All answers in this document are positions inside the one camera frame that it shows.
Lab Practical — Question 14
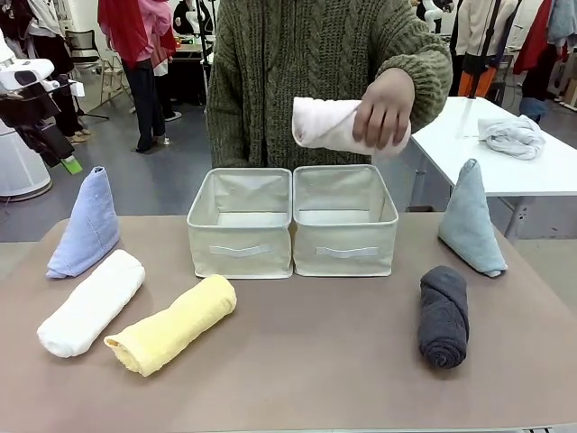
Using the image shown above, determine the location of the white cylindrical air purifier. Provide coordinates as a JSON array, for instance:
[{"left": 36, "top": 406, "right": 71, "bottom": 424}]
[{"left": 0, "top": 119, "right": 52, "bottom": 202}]

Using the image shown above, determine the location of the yellow towel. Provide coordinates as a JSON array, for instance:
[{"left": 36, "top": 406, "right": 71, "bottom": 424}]
[{"left": 103, "top": 273, "right": 238, "bottom": 378}]

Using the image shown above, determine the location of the lavender blue cone-folded towel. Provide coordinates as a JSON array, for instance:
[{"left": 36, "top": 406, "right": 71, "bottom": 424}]
[{"left": 45, "top": 165, "right": 122, "bottom": 280}]

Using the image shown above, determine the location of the cream fabric storage bin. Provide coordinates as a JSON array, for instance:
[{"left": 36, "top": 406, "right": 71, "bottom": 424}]
[
  {"left": 186, "top": 167, "right": 294, "bottom": 280},
  {"left": 291, "top": 164, "right": 399, "bottom": 278}
]

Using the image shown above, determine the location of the person's left forearm green sleeve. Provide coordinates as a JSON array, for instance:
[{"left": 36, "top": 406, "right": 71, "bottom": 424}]
[{"left": 369, "top": 44, "right": 453, "bottom": 134}]

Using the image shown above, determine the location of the light teal cone-folded towel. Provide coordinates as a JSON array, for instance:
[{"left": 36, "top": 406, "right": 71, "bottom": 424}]
[{"left": 437, "top": 158, "right": 508, "bottom": 278}]

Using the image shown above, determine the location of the hanging light blue garment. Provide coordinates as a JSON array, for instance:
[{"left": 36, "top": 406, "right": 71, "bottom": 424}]
[{"left": 547, "top": 0, "right": 577, "bottom": 47}]

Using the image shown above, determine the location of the white side table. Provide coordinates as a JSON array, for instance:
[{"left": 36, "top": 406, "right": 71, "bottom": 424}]
[{"left": 408, "top": 95, "right": 577, "bottom": 240}]

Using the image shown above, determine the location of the pink towel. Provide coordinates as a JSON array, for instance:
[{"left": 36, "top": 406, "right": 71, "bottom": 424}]
[{"left": 291, "top": 96, "right": 412, "bottom": 159}]

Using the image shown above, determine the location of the dark grey towel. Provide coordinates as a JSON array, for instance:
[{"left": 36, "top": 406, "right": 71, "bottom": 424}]
[{"left": 417, "top": 264, "right": 471, "bottom": 370}]

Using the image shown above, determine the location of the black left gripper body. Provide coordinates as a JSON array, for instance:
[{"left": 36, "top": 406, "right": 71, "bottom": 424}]
[{"left": 22, "top": 117, "right": 76, "bottom": 169}]

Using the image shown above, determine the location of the white folding step stool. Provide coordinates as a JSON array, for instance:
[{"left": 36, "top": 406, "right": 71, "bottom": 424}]
[{"left": 99, "top": 57, "right": 135, "bottom": 106}]

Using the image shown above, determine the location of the person's left hand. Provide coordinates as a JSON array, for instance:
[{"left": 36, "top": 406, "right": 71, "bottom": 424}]
[{"left": 352, "top": 70, "right": 414, "bottom": 148}]

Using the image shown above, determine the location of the hanging red garment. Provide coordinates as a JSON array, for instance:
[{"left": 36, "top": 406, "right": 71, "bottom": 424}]
[{"left": 512, "top": 0, "right": 554, "bottom": 76}]

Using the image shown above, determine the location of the person torso green knit sweater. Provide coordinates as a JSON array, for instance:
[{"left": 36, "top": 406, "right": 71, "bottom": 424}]
[{"left": 206, "top": 0, "right": 434, "bottom": 170}]

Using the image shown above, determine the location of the person in orange trousers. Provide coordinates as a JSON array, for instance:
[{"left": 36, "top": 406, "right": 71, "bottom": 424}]
[{"left": 449, "top": 0, "right": 519, "bottom": 98}]

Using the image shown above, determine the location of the black tripod pole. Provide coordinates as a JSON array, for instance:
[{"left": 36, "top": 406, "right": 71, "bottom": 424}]
[{"left": 466, "top": 0, "right": 504, "bottom": 101}]

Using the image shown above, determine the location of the black mesh office chair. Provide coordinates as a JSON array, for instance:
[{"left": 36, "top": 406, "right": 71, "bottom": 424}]
[{"left": 64, "top": 29, "right": 99, "bottom": 73}]

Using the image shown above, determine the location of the person in red and pink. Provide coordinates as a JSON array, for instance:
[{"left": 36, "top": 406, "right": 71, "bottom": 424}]
[{"left": 96, "top": 0, "right": 178, "bottom": 153}]

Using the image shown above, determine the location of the person in dark clothes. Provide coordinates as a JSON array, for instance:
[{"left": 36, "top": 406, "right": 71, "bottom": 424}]
[{"left": 26, "top": 0, "right": 94, "bottom": 144}]

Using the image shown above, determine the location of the white towel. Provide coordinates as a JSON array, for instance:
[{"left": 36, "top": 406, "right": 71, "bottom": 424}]
[{"left": 36, "top": 249, "right": 147, "bottom": 359}]

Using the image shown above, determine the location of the crumpled white cloth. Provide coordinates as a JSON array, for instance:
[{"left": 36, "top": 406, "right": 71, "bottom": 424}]
[{"left": 476, "top": 114, "right": 547, "bottom": 161}]

